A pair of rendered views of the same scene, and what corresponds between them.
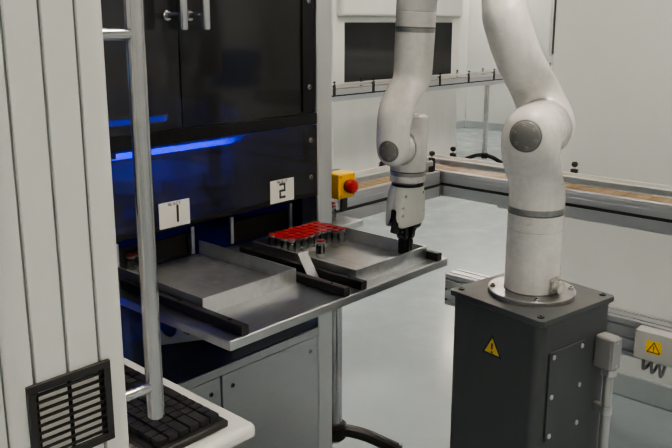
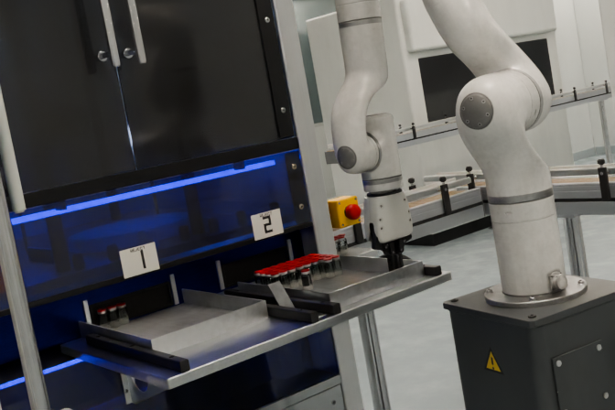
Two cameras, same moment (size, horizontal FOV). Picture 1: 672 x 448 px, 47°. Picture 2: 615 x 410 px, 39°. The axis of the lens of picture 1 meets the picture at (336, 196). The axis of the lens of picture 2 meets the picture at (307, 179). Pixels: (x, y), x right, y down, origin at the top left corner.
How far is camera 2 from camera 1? 39 cm
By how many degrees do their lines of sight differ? 13
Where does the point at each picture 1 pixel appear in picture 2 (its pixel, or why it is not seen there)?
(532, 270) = (523, 265)
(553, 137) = (507, 106)
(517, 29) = not seen: outside the picture
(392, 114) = (342, 116)
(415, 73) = (364, 69)
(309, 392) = not seen: outside the picture
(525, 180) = (492, 162)
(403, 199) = (378, 210)
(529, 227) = (510, 216)
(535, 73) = (486, 42)
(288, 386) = not seen: outside the picture
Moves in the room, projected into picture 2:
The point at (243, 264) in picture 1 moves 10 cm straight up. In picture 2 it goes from (221, 306) to (212, 261)
